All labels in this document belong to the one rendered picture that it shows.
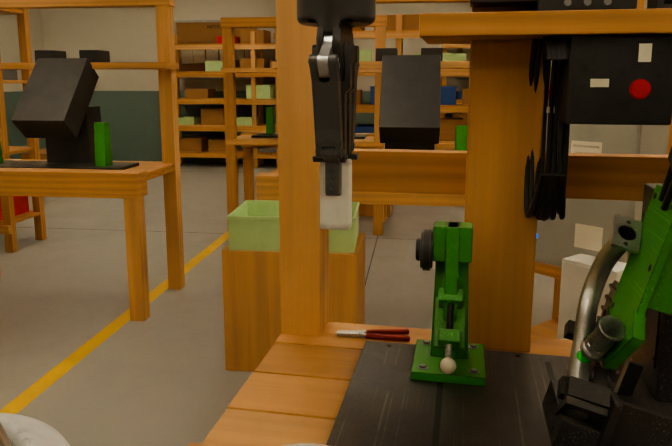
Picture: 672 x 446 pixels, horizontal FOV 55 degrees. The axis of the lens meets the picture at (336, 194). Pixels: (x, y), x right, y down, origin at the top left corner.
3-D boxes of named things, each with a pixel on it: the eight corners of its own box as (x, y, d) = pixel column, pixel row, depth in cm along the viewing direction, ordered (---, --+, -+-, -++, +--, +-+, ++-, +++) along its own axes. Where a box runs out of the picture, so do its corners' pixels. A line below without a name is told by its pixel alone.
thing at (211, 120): (345, 170, 1033) (345, 28, 994) (166, 167, 1070) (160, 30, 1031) (349, 165, 1085) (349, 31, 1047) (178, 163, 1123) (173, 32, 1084)
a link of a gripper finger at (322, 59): (347, 23, 60) (335, 15, 55) (346, 79, 61) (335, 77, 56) (322, 23, 60) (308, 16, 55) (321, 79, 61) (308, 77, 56)
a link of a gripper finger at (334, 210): (350, 159, 63) (349, 160, 62) (350, 228, 64) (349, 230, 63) (321, 158, 64) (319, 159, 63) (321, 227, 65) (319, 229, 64)
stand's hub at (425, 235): (431, 276, 114) (432, 234, 112) (413, 275, 114) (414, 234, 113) (433, 264, 121) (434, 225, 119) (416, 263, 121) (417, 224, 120)
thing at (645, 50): (672, 125, 107) (680, 33, 104) (565, 124, 110) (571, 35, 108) (651, 121, 119) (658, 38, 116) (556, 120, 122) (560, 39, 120)
